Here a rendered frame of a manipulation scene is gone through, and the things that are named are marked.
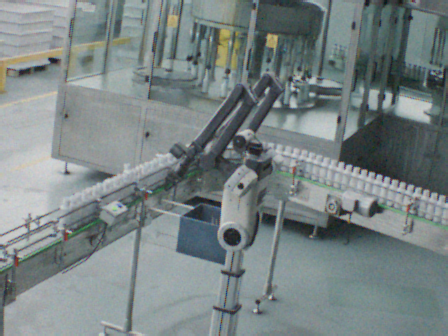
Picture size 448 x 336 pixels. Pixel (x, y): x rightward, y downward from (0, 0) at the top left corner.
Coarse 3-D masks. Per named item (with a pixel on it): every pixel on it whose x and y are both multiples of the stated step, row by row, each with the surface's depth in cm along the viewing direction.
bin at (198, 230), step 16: (192, 208) 544; (208, 208) 551; (192, 224) 523; (208, 224) 519; (144, 240) 542; (192, 240) 525; (208, 240) 521; (192, 256) 527; (208, 256) 523; (224, 256) 520
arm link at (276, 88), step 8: (272, 72) 481; (272, 80) 475; (272, 88) 476; (280, 88) 475; (272, 96) 478; (264, 104) 481; (272, 104) 480; (256, 112) 483; (264, 112) 482; (256, 120) 484; (248, 128) 486; (256, 128) 485; (232, 144) 488; (240, 152) 488
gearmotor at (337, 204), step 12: (336, 192) 599; (348, 192) 590; (336, 204) 594; (348, 204) 583; (360, 204) 582; (372, 204) 580; (336, 216) 596; (372, 216) 585; (348, 228) 588; (348, 240) 594
